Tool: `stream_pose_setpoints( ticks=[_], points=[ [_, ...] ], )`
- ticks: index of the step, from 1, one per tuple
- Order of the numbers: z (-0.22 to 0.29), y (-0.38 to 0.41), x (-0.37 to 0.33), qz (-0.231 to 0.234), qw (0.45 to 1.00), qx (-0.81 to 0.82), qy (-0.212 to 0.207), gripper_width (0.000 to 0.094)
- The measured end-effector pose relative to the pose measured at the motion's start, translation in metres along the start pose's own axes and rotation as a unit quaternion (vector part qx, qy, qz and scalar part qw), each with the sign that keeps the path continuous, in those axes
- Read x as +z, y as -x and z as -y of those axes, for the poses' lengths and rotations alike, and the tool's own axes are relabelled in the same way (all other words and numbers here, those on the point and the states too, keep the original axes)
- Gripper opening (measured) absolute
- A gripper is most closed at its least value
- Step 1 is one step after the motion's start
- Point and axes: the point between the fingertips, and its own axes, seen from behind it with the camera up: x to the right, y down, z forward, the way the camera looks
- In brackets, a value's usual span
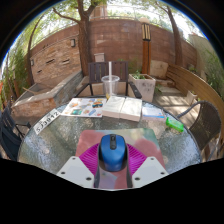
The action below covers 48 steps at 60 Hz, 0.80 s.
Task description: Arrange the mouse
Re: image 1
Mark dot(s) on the dark slatted wooden chair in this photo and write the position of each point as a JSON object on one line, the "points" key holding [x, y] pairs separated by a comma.
{"points": [[98, 71]]}

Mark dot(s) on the black folding chair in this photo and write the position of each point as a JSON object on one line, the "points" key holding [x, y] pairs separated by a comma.
{"points": [[8, 136]]}

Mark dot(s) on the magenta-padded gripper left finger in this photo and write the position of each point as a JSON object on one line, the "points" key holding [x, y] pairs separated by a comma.
{"points": [[75, 170]]}

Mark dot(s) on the slim leaning tree trunk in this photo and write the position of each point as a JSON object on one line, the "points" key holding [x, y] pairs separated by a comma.
{"points": [[176, 43]]}

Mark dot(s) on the thin curved tree trunk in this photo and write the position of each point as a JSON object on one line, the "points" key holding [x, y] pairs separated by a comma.
{"points": [[30, 60]]}

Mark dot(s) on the dark wicker chair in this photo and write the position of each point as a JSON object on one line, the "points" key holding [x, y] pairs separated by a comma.
{"points": [[206, 123]]}

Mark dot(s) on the beige stone slab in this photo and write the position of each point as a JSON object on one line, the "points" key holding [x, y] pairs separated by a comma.
{"points": [[159, 69]]}

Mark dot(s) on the open white book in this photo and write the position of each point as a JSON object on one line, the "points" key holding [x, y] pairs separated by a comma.
{"points": [[123, 108]]}

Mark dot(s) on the blue and black computer mouse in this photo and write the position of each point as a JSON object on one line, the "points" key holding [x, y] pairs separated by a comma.
{"points": [[113, 153]]}

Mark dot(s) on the forked tree trunk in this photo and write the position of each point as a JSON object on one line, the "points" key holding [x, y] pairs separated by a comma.
{"points": [[84, 46]]}

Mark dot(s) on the stone raised bed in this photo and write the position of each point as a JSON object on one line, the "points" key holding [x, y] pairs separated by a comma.
{"points": [[43, 100]]}

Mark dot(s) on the small blue white booklet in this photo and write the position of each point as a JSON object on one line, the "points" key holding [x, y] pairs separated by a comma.
{"points": [[152, 112]]}

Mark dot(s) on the small green packet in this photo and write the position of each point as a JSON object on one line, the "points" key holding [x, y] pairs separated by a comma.
{"points": [[174, 124]]}

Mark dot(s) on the wooden lamp post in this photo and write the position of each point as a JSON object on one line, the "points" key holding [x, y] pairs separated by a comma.
{"points": [[146, 50]]}

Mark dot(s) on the white wall utility box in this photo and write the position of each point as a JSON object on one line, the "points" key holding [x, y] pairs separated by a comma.
{"points": [[99, 57]]}

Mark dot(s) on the white concrete planter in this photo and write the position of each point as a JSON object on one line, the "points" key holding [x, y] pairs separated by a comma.
{"points": [[145, 88]]}

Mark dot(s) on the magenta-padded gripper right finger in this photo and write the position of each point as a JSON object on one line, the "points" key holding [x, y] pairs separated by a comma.
{"points": [[150, 170]]}

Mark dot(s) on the black wall light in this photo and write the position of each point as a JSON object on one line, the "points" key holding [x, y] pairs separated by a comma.
{"points": [[32, 62], [72, 42]]}

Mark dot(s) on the white license plate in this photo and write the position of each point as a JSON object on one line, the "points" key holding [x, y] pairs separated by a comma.
{"points": [[46, 121]]}

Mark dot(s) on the clear plastic cup with straw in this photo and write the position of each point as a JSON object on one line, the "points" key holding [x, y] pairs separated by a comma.
{"points": [[110, 85]]}

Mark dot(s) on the curved wooden bench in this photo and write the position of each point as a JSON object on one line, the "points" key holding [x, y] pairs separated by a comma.
{"points": [[196, 90]]}

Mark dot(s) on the floral print mouse pad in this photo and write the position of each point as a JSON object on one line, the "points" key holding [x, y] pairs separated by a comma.
{"points": [[146, 140]]}

